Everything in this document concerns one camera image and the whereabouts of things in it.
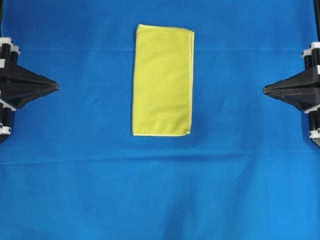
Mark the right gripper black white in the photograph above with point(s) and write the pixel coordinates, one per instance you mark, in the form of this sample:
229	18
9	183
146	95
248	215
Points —
304	100

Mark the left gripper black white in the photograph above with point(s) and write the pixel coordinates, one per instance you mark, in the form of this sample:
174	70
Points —
16	97

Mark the yellow towel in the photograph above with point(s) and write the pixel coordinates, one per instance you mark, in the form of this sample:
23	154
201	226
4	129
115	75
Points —
163	81

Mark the blue table cloth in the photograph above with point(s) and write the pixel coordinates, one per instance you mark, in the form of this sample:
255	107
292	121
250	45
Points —
72	169

